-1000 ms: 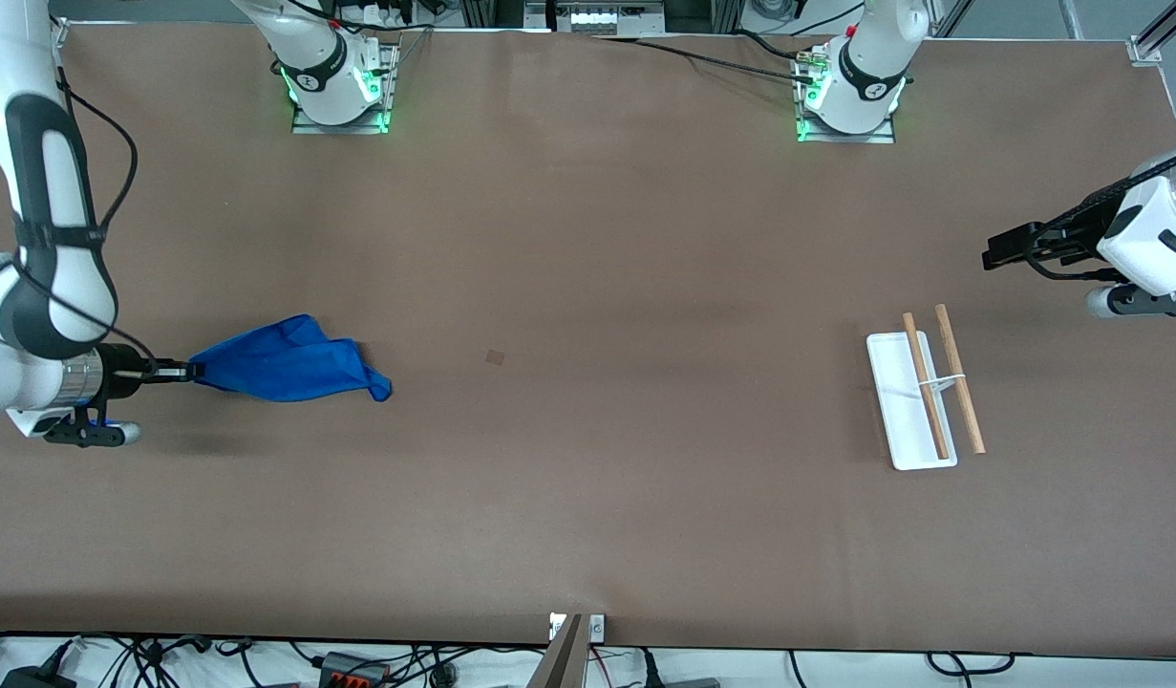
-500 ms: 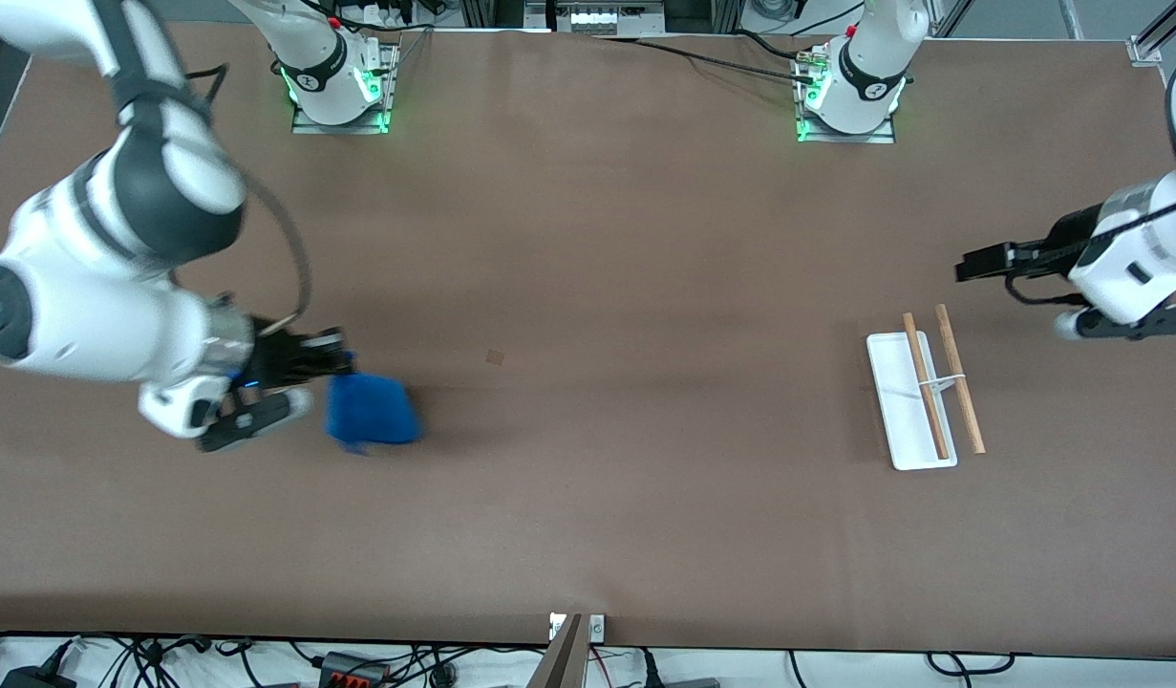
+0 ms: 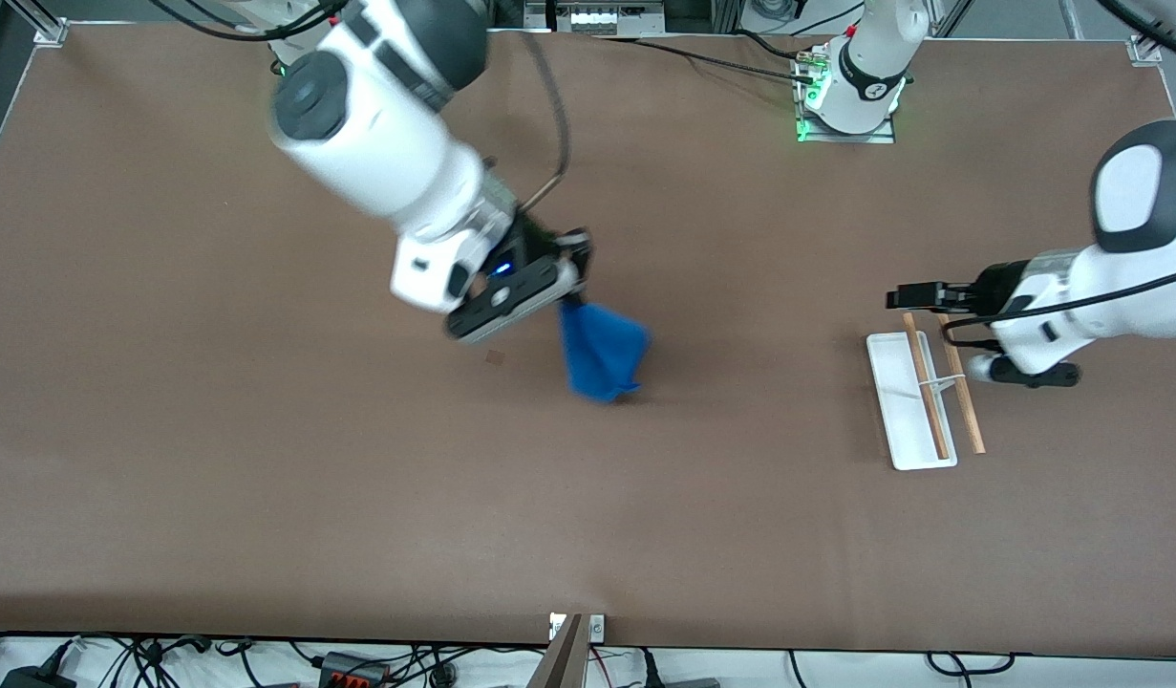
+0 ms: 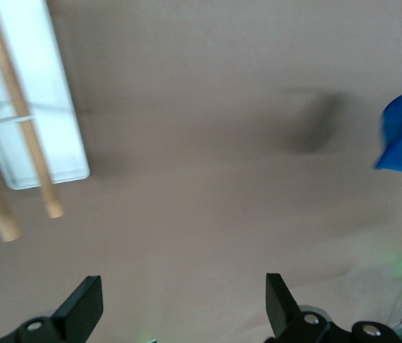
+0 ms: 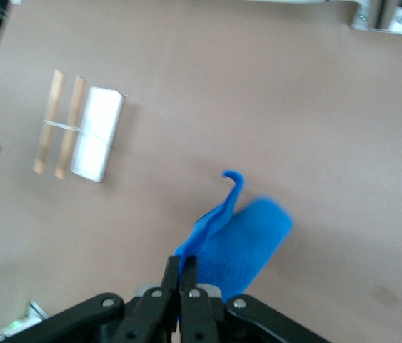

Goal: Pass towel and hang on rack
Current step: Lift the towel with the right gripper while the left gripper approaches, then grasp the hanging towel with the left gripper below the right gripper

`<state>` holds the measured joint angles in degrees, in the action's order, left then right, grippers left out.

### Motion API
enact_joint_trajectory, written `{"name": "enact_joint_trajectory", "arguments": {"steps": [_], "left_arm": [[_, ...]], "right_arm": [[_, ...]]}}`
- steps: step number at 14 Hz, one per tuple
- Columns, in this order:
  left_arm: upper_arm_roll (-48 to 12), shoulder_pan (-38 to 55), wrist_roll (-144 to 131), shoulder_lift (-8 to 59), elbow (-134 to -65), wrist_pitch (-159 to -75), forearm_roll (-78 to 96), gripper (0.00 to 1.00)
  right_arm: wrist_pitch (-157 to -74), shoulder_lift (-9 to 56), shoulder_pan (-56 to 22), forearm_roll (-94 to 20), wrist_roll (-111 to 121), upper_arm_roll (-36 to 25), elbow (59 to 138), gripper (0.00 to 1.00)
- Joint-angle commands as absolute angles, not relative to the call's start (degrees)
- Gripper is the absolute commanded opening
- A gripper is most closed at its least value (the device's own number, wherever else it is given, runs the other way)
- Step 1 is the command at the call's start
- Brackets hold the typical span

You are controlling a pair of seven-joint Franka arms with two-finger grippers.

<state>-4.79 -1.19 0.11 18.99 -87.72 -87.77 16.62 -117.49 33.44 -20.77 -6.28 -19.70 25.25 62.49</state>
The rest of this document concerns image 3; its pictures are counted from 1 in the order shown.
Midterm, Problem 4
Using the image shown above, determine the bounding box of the small metal bracket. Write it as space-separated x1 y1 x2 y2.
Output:
549 613 607 643

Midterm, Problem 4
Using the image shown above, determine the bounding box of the black power adapter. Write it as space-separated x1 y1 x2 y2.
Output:
0 667 78 688

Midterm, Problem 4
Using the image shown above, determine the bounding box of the short black table cable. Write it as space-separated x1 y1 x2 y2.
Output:
736 30 806 62

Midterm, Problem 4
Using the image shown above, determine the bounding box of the long black table cable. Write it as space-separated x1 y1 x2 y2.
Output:
592 34 820 87

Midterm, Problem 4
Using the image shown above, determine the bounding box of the blue cloth towel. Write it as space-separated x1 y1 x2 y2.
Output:
559 300 653 405

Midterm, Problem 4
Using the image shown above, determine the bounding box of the black red power box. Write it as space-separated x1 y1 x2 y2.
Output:
318 652 391 688

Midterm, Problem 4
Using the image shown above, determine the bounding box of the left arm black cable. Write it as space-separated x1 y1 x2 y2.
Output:
939 0 1176 353

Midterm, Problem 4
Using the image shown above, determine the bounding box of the white control device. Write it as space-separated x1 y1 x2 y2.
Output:
547 0 668 37

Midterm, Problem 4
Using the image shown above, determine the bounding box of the black looped floor cable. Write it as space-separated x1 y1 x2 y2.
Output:
926 652 1017 677

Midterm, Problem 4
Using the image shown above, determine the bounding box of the brown camera post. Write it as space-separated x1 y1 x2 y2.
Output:
527 613 589 688

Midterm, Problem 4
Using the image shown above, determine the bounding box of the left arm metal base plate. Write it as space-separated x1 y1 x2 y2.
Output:
793 48 897 145

